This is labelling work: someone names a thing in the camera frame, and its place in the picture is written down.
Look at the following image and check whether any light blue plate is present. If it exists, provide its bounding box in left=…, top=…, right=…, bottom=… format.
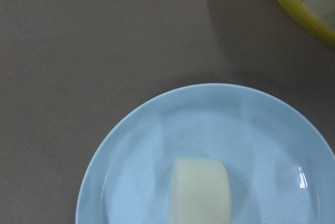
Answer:
left=75, top=84, right=334, bottom=223

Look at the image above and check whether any white steamed bun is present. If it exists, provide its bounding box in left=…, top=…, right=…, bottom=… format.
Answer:
left=169, top=158, right=232, bottom=223

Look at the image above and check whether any brown paper table cover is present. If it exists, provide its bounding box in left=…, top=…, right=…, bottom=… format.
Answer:
left=1, top=0, right=334, bottom=223

